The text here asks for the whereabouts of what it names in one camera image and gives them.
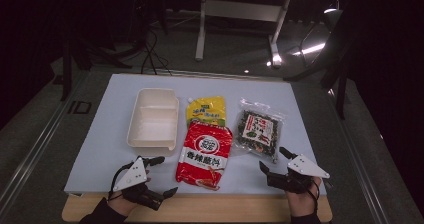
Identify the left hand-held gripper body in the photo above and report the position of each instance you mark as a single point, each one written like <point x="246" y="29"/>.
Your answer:
<point x="133" y="179"/>

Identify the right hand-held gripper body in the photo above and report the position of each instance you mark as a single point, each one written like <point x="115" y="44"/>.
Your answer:
<point x="305" y="167"/>

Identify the clear dried seaweed bag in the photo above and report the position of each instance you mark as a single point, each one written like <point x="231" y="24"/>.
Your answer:
<point x="260" y="130"/>

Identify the white divided food container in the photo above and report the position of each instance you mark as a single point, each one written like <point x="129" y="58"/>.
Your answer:
<point x="153" y="120"/>

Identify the red seasoning packet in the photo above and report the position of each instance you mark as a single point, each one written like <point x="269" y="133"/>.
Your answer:
<point x="205" y="154"/>

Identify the yellow spouted sauce pouch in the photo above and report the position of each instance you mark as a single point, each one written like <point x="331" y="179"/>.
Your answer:
<point x="206" y="110"/>

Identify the person's left hand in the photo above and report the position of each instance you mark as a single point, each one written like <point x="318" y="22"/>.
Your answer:
<point x="125" y="204"/>

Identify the person's right hand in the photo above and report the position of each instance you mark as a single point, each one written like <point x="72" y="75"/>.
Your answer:
<point x="305" y="204"/>

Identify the light blue table mat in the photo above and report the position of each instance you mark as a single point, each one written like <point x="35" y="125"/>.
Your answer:
<point x="110" y="140"/>

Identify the black metal stand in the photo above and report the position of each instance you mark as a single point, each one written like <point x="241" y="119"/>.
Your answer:
<point x="68" y="67"/>

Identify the metal floor rail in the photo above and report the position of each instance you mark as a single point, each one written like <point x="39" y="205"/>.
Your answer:
<point x="36" y="144"/>
<point x="356" y="157"/>

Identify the white metal desk frame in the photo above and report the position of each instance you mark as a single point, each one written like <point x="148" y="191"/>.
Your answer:
<point x="240" y="10"/>

